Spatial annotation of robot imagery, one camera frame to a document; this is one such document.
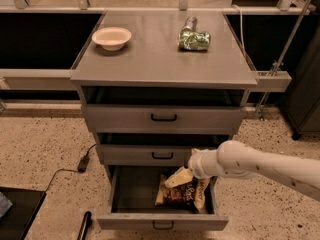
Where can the silver can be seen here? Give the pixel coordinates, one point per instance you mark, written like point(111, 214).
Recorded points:
point(190, 24)

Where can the black robot base panel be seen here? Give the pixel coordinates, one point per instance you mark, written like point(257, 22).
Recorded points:
point(15, 224)

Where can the grey top drawer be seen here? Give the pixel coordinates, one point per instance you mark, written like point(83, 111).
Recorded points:
point(162, 110)

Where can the grey bottom drawer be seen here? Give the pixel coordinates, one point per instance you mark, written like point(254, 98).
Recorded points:
point(131, 204)

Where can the brown chip bag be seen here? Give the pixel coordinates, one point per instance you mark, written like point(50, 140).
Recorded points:
point(189, 195)

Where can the metal diagonal pole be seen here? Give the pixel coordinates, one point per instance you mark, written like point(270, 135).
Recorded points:
point(285, 4)

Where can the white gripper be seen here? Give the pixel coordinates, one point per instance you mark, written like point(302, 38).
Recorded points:
point(196, 164)

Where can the green crushed can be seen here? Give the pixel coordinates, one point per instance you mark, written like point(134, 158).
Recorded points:
point(194, 41)

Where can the grey drawer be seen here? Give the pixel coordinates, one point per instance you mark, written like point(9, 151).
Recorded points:
point(152, 149)
point(162, 110)
point(131, 204)

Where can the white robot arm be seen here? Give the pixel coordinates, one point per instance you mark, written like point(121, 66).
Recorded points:
point(235, 159)

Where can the grey drawer cabinet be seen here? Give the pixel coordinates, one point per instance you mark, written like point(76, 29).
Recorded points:
point(152, 57)

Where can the white bowl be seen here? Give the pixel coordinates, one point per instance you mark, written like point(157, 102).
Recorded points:
point(111, 38)

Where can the black cylindrical handle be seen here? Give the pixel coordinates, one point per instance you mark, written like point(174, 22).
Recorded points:
point(86, 222)

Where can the grey middle drawer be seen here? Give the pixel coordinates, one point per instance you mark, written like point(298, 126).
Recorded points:
point(152, 149)

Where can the grey horizontal rail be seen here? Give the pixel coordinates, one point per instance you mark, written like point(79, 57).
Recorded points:
point(37, 79)

